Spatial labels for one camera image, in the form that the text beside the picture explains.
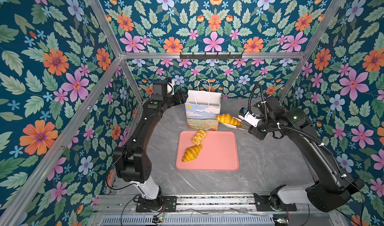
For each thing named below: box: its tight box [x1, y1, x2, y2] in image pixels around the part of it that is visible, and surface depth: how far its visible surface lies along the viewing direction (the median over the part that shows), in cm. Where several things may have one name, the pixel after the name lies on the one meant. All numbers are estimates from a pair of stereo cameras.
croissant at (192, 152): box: [182, 144, 203, 162], surface depth 89 cm
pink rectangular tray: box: [175, 131, 240, 171], surface depth 94 cm
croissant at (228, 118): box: [216, 113, 243, 127], surface depth 78 cm
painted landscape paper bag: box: [185, 79, 222, 131], surface depth 91 cm
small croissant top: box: [192, 129, 207, 146], surface depth 95 cm
